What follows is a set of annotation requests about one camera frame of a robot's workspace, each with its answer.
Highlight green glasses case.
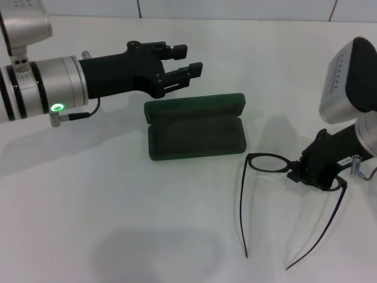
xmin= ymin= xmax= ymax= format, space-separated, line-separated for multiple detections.
xmin=143 ymin=93 xmax=247 ymax=162

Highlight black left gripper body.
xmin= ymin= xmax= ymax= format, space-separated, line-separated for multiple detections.
xmin=79 ymin=41 xmax=166 ymax=100

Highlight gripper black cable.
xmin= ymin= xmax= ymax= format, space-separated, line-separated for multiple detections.
xmin=49 ymin=97 xmax=101 ymax=128
xmin=349 ymin=154 xmax=377 ymax=181

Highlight black glasses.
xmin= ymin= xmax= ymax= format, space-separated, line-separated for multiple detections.
xmin=239 ymin=152 xmax=348 ymax=271

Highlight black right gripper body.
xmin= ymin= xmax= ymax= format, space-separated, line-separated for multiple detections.
xmin=302 ymin=125 xmax=368 ymax=189

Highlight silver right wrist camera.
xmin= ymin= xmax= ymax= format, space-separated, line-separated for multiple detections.
xmin=319 ymin=37 xmax=377 ymax=124

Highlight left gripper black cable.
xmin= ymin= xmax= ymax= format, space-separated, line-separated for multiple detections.
xmin=49 ymin=97 xmax=101 ymax=128

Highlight silver left camera bracket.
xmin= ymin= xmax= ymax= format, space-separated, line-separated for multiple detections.
xmin=11 ymin=47 xmax=32 ymax=74

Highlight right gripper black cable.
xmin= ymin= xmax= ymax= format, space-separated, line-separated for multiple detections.
xmin=349 ymin=154 xmax=377 ymax=181

